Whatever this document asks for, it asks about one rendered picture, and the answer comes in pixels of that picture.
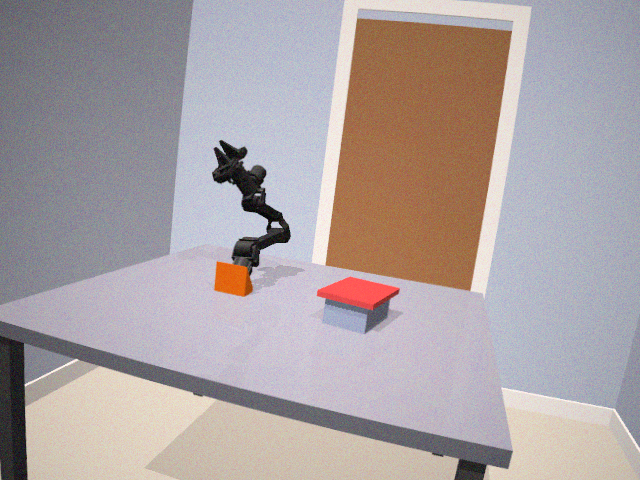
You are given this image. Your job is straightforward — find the red rectangular panel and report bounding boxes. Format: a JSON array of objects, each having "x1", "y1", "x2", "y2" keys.
[{"x1": 317, "y1": 277, "x2": 400, "y2": 310}]

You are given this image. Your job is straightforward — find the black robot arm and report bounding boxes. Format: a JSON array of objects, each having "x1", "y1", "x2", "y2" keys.
[{"x1": 231, "y1": 165, "x2": 291, "y2": 277}]

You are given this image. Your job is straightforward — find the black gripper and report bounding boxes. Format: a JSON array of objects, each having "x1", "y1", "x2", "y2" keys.
[{"x1": 213, "y1": 140, "x2": 250, "y2": 186}]

